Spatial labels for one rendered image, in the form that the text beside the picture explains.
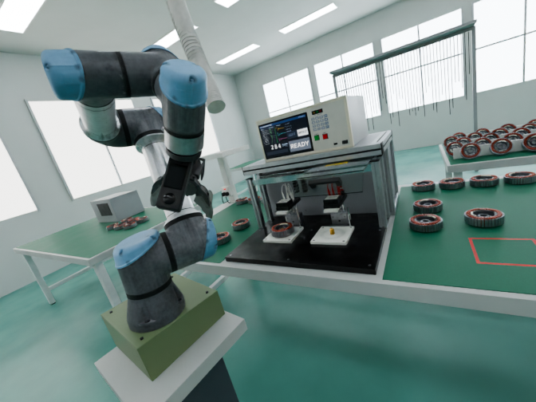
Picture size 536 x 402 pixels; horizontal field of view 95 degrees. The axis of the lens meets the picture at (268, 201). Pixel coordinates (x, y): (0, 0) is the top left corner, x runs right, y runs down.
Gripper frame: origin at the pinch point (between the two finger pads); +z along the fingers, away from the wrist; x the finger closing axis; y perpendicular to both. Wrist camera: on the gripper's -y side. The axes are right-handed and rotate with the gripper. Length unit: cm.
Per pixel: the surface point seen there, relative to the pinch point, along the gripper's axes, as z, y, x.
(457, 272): -2, -2, -78
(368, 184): 13, 49, -71
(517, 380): 47, -15, -147
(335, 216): 26, 37, -60
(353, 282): 14, -2, -55
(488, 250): -5, 6, -91
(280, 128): 5, 64, -26
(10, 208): 299, 174, 299
